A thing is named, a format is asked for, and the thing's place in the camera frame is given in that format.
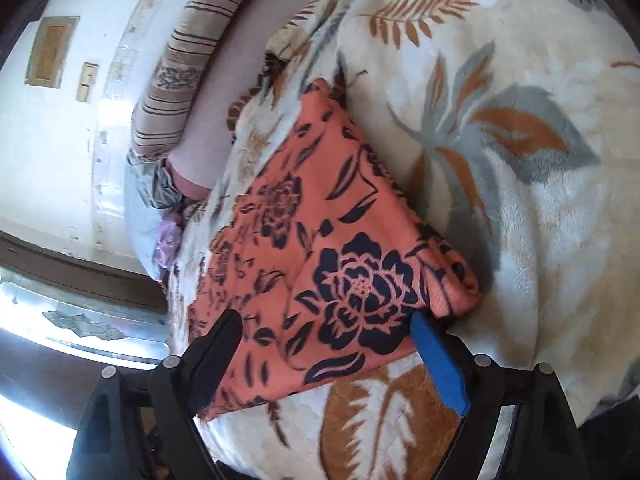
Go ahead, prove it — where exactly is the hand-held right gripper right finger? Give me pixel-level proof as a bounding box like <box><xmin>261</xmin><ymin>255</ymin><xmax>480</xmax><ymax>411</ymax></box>
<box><xmin>410</xmin><ymin>311</ymin><xmax>583</xmax><ymax>480</ymax></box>

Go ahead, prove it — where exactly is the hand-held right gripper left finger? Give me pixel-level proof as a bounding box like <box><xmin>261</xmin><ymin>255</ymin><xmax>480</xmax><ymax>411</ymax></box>
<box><xmin>65</xmin><ymin>307</ymin><xmax>243</xmax><ymax>480</ymax></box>

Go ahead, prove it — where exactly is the orange floral shirt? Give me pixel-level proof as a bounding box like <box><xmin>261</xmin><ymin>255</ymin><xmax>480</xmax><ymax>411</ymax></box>
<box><xmin>187</xmin><ymin>77</ymin><xmax>483</xmax><ymax>421</ymax></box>

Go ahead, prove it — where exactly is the purple cloth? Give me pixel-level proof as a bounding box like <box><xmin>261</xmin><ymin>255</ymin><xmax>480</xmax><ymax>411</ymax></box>
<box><xmin>155</xmin><ymin>210</ymin><xmax>185</xmax><ymax>272</ymax></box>

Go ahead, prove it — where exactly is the light blue pillow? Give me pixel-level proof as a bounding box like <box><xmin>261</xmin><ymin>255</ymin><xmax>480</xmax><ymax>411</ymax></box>
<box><xmin>124</xmin><ymin>150</ymin><xmax>186</xmax><ymax>276</ymax></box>

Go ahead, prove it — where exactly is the cream leaf print blanket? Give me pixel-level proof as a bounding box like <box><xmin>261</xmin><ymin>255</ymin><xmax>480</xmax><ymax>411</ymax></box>
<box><xmin>165</xmin><ymin>0</ymin><xmax>640</xmax><ymax>480</ymax></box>

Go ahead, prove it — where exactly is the striped floral pillow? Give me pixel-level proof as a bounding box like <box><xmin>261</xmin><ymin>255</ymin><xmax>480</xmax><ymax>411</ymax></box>
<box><xmin>131</xmin><ymin>0</ymin><xmax>256</xmax><ymax>161</ymax></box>

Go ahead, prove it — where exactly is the dark wooden window frame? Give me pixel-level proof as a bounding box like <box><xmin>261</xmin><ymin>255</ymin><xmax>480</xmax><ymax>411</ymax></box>
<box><xmin>0</xmin><ymin>232</ymin><xmax>168</xmax><ymax>311</ymax></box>

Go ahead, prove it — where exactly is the cream wall switch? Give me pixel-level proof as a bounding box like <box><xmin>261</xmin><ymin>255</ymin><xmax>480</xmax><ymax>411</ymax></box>
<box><xmin>76</xmin><ymin>62</ymin><xmax>100</xmax><ymax>102</ymax></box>

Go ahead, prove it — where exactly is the framed wall panel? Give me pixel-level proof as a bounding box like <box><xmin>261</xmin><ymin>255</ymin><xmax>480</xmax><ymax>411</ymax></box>
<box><xmin>25</xmin><ymin>16</ymin><xmax>81</xmax><ymax>88</ymax></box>

